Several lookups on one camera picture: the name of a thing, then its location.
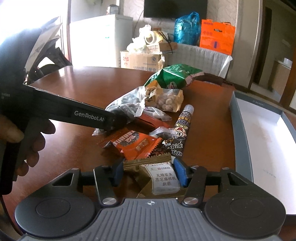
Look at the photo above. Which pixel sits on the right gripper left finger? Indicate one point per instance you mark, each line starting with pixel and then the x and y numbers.
pixel 106 177

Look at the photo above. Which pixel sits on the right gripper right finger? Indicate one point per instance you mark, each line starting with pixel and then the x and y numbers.
pixel 193 178

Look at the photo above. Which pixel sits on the brown white-label snack packet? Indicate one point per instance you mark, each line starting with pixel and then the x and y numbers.
pixel 155 176

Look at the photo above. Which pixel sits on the orange snack packet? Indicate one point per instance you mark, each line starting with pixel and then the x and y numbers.
pixel 131 144

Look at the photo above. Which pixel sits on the red-brown snack stick packet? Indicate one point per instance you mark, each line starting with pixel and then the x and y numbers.
pixel 149 123

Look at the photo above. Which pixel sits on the clear bag of dark seeds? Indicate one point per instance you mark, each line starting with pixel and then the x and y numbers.
pixel 126 108

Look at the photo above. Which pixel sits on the person's left hand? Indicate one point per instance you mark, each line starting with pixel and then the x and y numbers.
pixel 11 134

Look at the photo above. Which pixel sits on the small clear candy packet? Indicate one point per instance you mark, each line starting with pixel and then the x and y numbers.
pixel 164 133

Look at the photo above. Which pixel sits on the long black cartoon snack tube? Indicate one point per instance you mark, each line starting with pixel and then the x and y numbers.
pixel 179 133

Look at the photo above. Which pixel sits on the pink clear candy packet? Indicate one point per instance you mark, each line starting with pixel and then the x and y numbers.
pixel 156 113

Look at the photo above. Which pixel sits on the grey shallow box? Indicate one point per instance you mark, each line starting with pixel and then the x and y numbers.
pixel 264 140

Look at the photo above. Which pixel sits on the kraft peanut bag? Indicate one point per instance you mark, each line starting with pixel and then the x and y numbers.
pixel 164 99

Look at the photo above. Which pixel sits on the white cabinet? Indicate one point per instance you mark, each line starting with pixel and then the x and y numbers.
pixel 98 41

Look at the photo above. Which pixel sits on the green snack bag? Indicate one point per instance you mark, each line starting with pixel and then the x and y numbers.
pixel 176 76

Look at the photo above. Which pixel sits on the white covered bench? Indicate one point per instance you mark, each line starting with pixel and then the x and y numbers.
pixel 209 61

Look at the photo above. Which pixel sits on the small cardboard box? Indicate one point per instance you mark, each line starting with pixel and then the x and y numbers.
pixel 162 47

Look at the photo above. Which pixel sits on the white plastic bag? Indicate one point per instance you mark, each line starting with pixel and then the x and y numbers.
pixel 146 37

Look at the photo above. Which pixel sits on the blue plastic bag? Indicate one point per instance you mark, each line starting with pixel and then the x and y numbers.
pixel 187 29

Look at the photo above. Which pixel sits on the black television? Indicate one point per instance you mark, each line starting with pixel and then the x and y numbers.
pixel 173 9

